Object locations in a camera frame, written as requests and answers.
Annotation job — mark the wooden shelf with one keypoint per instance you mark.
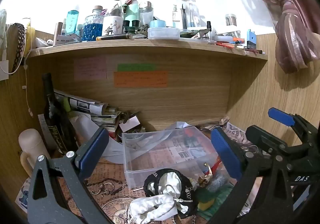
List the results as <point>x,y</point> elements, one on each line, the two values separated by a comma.
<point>150,46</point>

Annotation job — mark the blue stamp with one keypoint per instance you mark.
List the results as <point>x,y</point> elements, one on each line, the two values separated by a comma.
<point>251,39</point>

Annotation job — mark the printed vintage table mat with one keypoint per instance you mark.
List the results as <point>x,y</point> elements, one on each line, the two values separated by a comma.
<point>110,189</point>

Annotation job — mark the glass bottle with blue liquid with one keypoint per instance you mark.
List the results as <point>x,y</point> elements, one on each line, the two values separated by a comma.
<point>93,26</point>

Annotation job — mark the dark wine bottle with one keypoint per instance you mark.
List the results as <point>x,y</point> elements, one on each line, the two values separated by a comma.
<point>56,124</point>

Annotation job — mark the orange marker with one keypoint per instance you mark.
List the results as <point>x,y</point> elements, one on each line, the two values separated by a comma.
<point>238,39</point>

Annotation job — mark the stack of papers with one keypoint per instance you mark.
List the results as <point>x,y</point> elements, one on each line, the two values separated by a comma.
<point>107,119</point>

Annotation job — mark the orange sticky note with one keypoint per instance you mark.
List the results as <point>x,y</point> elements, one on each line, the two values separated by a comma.
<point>140,79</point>

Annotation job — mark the green sticky note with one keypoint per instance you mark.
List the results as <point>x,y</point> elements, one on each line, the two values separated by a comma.
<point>137,67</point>

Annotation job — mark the bottle with illustrated label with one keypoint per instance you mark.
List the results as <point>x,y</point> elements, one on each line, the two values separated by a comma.
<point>113,24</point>

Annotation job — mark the blue round jar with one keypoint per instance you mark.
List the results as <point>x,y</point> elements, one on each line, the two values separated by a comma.
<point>157,24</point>

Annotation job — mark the glass jar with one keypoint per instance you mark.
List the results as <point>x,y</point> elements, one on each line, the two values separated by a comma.
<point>231,19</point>

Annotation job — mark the clear lidded container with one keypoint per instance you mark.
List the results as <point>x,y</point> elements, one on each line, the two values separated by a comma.
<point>163,33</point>

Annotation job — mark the white wall charger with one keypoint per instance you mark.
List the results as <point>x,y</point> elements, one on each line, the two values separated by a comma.
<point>3,70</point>

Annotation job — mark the gold metal clip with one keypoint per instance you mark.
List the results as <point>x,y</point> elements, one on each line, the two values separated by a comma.
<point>205,176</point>

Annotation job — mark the blue plastic bottle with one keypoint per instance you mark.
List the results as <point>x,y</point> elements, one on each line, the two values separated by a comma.
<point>72,23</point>

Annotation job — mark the black lace pouch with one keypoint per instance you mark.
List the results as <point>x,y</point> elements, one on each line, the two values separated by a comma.
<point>185,186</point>

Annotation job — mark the wooden cylinder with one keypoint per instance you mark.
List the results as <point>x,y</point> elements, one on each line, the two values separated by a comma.
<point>58,30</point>

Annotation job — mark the white card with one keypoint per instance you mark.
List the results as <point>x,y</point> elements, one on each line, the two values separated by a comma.
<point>129,124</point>

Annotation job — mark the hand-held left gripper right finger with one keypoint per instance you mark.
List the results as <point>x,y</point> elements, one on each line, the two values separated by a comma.
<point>225,154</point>

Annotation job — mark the clear plastic box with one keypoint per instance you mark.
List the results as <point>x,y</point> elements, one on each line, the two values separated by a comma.
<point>155,159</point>

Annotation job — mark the white thermos mug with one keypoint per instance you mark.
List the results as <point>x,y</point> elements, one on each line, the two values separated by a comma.
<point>31,146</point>

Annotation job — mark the clear glass bottle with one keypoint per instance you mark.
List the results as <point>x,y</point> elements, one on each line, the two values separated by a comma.
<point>146,14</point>

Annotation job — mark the small black binoculars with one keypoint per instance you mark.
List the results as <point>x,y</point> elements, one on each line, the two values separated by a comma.
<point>131,25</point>

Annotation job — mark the black patterned headband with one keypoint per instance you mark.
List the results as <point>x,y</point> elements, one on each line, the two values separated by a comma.
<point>18,46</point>

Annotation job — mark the rolled newspaper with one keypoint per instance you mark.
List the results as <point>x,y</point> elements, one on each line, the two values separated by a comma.
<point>82,104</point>

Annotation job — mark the clear brush packaging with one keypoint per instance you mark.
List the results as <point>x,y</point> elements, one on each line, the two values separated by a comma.
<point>186,13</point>

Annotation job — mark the pink sticky note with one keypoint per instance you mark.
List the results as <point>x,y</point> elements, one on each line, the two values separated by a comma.
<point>90,68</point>

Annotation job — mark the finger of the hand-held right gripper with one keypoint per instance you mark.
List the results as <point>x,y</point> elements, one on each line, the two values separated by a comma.
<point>265,139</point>
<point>280,117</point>

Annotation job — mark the blue cartoon sticker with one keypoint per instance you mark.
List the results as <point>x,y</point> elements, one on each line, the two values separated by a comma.
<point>23,196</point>

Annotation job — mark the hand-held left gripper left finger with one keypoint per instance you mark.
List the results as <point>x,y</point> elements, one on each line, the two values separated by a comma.
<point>93,150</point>

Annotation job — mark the mint pump bottle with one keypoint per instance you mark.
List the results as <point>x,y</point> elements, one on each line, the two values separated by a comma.
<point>132,11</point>

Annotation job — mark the green yellow sponge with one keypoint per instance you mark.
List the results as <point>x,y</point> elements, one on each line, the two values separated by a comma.
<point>221,195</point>

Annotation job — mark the black pen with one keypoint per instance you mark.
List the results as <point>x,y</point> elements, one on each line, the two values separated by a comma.
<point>112,37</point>

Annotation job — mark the pink curtain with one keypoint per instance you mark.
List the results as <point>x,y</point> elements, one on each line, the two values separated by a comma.
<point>292,26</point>

